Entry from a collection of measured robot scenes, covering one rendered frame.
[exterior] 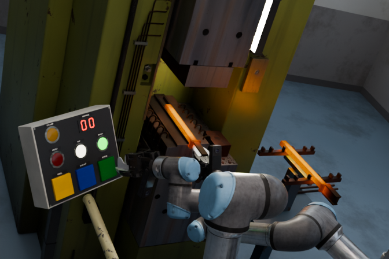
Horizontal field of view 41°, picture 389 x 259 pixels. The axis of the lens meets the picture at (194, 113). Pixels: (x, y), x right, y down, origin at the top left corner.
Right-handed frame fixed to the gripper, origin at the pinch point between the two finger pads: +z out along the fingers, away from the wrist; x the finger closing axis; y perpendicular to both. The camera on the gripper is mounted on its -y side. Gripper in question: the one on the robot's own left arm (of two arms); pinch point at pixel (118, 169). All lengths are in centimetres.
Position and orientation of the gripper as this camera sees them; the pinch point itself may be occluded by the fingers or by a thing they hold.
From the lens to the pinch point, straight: 188.9
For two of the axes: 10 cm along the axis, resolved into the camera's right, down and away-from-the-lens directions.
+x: -6.2, 2.2, -7.5
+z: -7.7, 0.1, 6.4
